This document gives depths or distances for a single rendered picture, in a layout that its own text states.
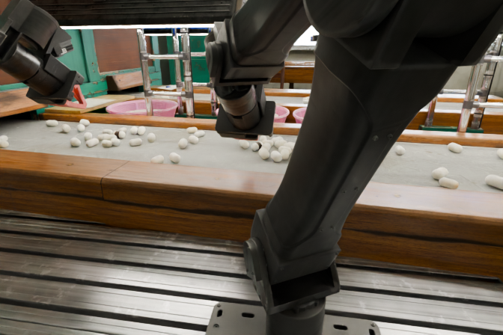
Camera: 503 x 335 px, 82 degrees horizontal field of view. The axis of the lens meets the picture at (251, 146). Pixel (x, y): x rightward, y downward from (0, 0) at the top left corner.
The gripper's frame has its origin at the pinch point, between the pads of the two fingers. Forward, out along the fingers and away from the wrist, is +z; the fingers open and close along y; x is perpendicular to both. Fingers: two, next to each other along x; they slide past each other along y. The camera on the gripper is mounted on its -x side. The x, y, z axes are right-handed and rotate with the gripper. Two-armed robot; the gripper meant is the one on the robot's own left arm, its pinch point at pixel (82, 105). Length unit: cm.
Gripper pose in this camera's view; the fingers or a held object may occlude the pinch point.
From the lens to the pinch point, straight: 79.0
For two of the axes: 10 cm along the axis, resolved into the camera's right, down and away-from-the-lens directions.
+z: 1.7, 3.4, 9.2
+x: -1.3, 9.4, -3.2
